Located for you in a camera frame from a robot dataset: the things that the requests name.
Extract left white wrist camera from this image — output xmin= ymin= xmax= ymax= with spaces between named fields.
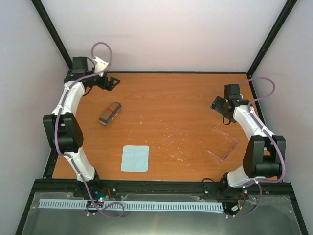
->
xmin=93 ymin=56 xmax=109 ymax=73

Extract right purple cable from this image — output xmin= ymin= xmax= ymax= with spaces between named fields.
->
xmin=224 ymin=77 xmax=287 ymax=219

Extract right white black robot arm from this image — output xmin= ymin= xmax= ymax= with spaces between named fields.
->
xmin=211 ymin=84 xmax=286 ymax=188

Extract right black frame post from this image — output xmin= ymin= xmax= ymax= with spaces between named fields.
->
xmin=246 ymin=0 xmax=297 ymax=79

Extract left black frame post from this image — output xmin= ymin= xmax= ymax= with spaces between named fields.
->
xmin=31 ymin=0 xmax=72 ymax=69

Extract light blue cleaning cloth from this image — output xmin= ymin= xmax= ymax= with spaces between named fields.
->
xmin=121 ymin=145 xmax=149 ymax=173

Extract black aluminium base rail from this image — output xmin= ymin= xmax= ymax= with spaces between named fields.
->
xmin=33 ymin=178 xmax=293 ymax=199

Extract plaid glasses case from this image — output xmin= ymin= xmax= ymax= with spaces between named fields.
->
xmin=98 ymin=102 xmax=121 ymax=126

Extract black frame post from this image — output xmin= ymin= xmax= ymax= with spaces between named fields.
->
xmin=31 ymin=0 xmax=72 ymax=69
xmin=246 ymin=0 xmax=297 ymax=79

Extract pink transparent sunglasses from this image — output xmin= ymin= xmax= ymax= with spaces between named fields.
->
xmin=199 ymin=126 xmax=239 ymax=162

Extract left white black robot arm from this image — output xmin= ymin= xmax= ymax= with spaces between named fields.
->
xmin=43 ymin=57 xmax=120 ymax=197

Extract light blue slotted cable duct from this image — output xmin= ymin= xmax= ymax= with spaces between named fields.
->
xmin=38 ymin=199 xmax=224 ymax=213

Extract metal front plate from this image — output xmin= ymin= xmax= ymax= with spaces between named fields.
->
xmin=22 ymin=193 xmax=301 ymax=235

